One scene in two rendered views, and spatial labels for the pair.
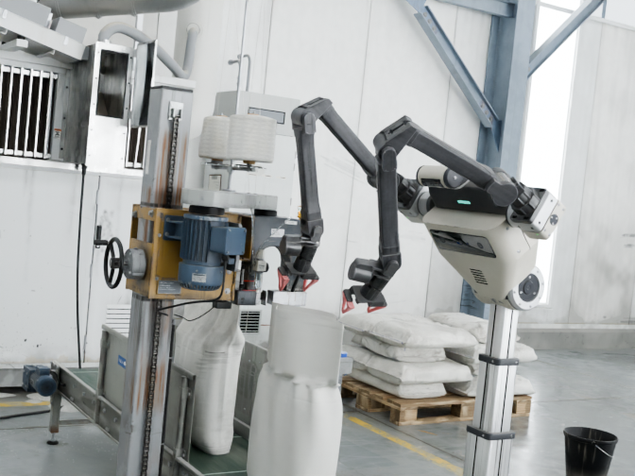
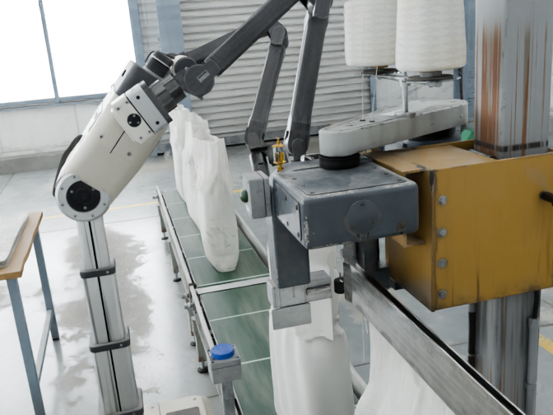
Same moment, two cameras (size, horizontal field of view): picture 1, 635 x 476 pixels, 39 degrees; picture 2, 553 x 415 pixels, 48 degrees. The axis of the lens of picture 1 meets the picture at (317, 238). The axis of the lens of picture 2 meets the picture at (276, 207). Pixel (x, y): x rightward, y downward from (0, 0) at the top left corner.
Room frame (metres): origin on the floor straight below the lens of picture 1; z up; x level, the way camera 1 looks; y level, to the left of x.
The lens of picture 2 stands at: (4.72, 0.48, 1.65)
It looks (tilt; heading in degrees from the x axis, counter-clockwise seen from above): 16 degrees down; 198
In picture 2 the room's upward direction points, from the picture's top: 5 degrees counter-clockwise
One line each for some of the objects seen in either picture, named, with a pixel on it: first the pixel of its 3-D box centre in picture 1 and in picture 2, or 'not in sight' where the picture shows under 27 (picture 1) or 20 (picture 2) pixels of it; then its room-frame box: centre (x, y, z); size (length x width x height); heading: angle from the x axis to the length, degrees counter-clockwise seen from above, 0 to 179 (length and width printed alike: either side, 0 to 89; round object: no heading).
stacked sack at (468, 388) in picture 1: (484, 382); not in sight; (6.43, -1.29, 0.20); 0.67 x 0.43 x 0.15; 122
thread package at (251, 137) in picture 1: (251, 139); (378, 31); (3.14, 0.26, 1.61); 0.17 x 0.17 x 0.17
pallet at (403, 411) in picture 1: (429, 395); not in sight; (6.43, -0.91, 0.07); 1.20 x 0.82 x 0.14; 124
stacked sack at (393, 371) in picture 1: (419, 368); not in sight; (6.10, -0.78, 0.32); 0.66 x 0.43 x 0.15; 124
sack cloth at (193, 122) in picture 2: not in sight; (198, 170); (0.99, -1.26, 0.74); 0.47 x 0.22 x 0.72; 33
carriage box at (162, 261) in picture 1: (181, 251); (471, 216); (3.27, 0.48, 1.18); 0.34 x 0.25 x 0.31; 122
